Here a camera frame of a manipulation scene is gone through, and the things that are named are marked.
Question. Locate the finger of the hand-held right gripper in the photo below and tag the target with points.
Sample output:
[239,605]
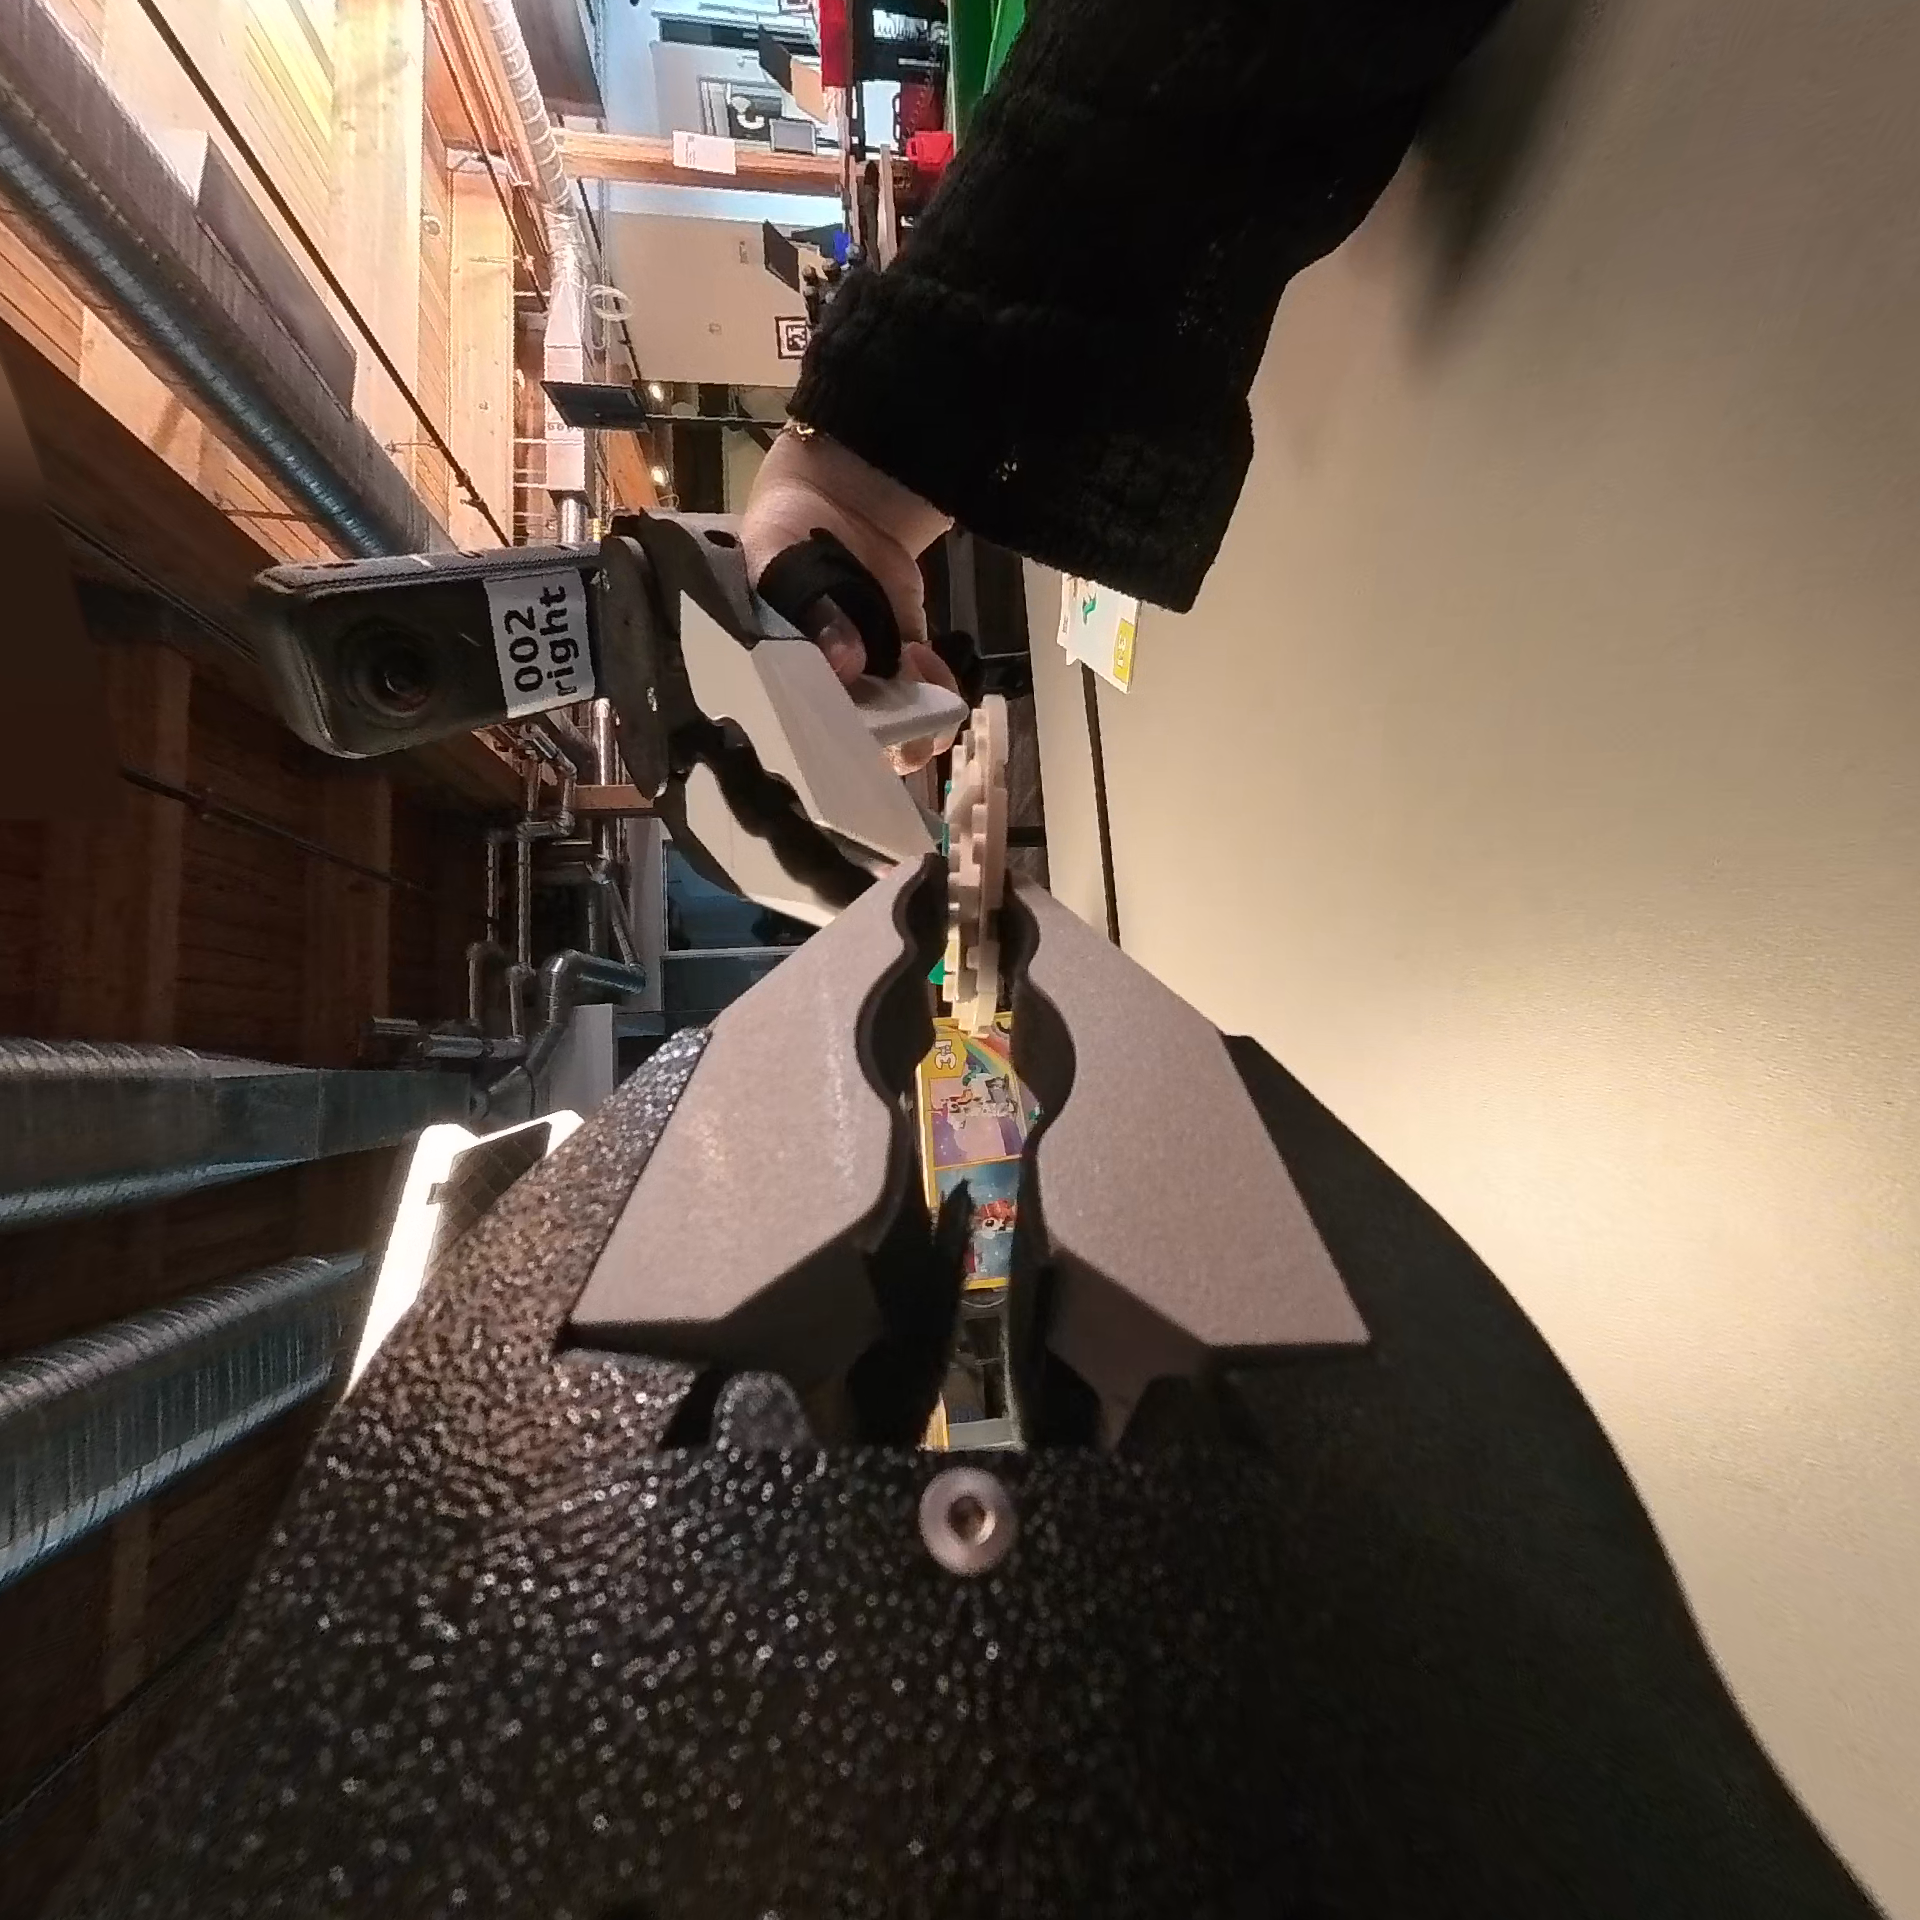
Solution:
[825,749]
[735,856]

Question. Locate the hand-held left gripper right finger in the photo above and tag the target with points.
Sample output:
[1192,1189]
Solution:
[1185,1201]

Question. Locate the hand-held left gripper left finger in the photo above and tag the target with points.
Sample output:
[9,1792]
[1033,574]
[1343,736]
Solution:
[735,1184]

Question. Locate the round white lego plate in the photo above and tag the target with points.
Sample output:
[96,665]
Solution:
[979,840]

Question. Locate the yellow lego box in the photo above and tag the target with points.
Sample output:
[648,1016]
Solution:
[975,1140]

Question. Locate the person's right hand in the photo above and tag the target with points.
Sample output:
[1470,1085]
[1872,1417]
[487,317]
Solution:
[839,502]

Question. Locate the studio light panel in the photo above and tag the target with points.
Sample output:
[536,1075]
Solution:
[451,1184]

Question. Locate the white paper leaflet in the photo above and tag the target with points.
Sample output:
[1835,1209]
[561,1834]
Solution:
[1102,637]

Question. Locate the red bin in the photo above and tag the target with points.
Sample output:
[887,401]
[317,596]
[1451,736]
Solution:
[927,147]
[836,37]

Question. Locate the green plastic bin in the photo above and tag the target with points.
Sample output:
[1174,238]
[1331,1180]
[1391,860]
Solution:
[993,37]

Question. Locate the grey corrugated ceiling duct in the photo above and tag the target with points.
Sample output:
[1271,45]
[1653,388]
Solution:
[195,299]

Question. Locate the silver spiral duct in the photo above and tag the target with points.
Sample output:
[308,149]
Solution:
[165,1410]
[225,1124]

